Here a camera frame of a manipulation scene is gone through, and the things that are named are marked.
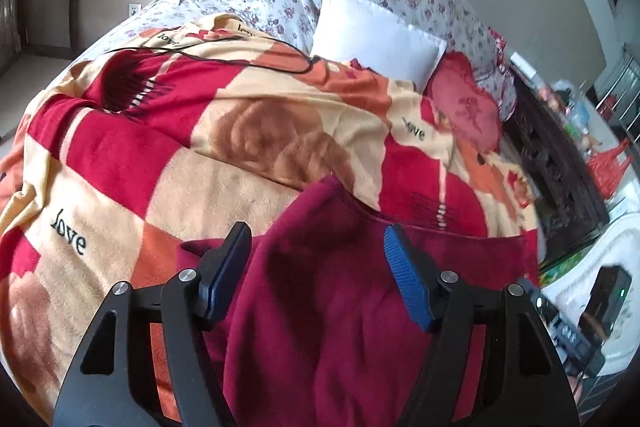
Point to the white wall outlet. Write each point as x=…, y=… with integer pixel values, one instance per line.
x=133, y=10

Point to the dark carved wooden furniture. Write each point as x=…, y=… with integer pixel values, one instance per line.
x=555, y=167

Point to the red orange printed blanket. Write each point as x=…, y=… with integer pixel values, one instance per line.
x=125, y=167

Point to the floral bed sheet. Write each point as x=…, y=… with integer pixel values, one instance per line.
x=155, y=13

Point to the white pillow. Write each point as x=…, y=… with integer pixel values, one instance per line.
x=375, y=32

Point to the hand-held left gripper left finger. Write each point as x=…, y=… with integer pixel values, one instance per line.
x=225, y=272

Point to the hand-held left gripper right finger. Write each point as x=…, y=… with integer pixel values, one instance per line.
x=407, y=277

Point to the white embroidered cover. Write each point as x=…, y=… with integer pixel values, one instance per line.
x=572, y=262

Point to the maroon fleece garment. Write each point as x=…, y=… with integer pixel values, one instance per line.
x=325, y=307

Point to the red round cushion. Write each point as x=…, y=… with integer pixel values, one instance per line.
x=465, y=102

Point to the red plastic bag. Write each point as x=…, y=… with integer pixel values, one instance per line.
x=607, y=167

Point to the metal tube frame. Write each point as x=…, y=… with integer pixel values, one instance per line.
x=622, y=77

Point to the red patterned cloth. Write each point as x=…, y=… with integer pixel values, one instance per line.
x=500, y=49

